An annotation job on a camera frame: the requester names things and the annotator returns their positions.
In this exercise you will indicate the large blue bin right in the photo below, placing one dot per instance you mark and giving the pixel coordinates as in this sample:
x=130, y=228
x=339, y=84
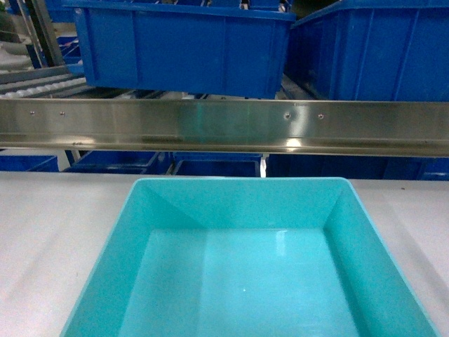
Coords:
x=372, y=50

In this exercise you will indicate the large blue bin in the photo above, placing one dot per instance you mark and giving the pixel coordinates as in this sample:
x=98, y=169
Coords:
x=372, y=50
x=180, y=47

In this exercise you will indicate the turquoise plastic bin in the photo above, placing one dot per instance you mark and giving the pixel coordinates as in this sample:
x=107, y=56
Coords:
x=246, y=257

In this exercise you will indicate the stainless steel shelf rail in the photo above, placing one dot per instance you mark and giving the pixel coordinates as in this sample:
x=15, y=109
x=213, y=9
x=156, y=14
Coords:
x=399, y=129

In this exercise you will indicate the large blue bin centre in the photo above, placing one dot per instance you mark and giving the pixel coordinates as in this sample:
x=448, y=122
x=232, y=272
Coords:
x=180, y=47

